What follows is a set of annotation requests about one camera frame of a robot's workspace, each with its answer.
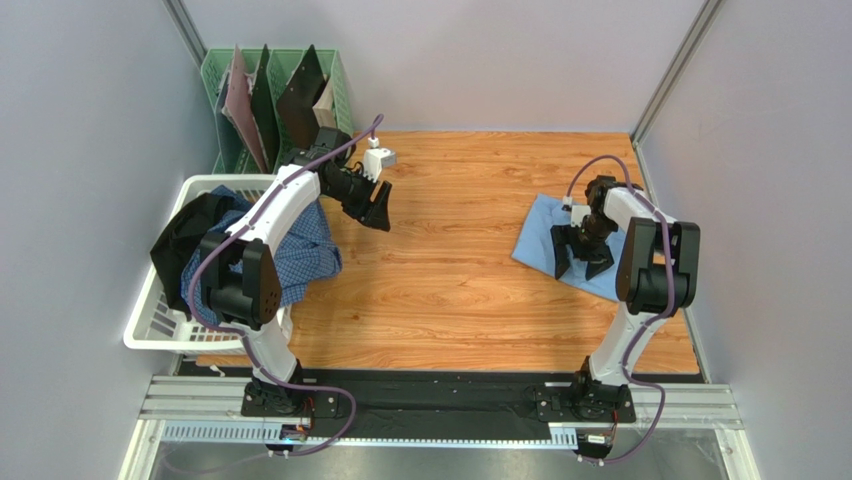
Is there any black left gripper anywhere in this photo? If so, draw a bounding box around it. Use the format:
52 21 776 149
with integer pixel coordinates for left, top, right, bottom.
324 167 392 232

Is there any light blue long sleeve shirt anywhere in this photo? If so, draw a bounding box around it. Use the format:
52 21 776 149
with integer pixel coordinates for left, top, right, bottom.
511 194 626 301

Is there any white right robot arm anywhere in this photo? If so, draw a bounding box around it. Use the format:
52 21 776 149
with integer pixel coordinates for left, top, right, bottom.
550 175 701 420

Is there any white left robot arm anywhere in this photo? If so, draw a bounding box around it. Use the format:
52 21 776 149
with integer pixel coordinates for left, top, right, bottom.
186 126 396 417

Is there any blue checkered shirt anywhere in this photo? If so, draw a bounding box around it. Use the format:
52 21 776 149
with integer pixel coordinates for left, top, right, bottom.
201 185 343 307

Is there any beige board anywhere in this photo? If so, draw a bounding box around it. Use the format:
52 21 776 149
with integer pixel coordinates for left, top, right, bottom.
312 78 337 128

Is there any black board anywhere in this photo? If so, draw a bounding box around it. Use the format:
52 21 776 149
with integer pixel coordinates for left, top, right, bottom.
276 45 327 149

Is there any dark green board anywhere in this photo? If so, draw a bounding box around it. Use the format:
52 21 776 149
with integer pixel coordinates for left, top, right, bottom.
251 45 280 173

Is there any green plastic file rack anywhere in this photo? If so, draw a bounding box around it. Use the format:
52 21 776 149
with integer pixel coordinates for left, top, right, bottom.
200 47 355 174

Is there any pink board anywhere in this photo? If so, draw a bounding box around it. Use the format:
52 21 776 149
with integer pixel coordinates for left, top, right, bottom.
222 45 269 173

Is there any black garment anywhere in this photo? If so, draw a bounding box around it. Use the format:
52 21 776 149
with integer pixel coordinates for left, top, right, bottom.
150 193 234 314

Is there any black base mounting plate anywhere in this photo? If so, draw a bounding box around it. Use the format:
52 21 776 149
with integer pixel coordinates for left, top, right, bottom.
241 369 637 441

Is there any right corner aluminium profile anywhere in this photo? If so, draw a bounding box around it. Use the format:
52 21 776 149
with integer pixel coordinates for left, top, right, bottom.
630 0 725 144

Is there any corner aluminium profile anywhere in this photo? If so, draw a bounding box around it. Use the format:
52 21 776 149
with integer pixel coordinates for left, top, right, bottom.
630 0 725 144
161 0 207 69

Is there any left corner aluminium profile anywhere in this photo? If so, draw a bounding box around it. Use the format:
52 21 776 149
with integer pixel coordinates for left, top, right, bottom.
161 0 207 69

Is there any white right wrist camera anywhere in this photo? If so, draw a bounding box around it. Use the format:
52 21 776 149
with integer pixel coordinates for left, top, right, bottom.
562 196 591 227

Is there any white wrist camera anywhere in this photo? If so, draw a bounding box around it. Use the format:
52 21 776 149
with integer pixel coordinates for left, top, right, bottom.
562 196 591 227
361 136 397 182

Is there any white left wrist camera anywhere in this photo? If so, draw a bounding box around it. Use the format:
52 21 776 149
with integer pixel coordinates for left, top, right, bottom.
361 136 397 182

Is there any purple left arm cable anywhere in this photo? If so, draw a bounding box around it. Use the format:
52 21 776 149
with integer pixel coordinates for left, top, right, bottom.
186 113 386 458

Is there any aluminium frame rail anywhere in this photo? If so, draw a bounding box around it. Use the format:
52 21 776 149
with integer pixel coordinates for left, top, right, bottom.
121 368 759 479

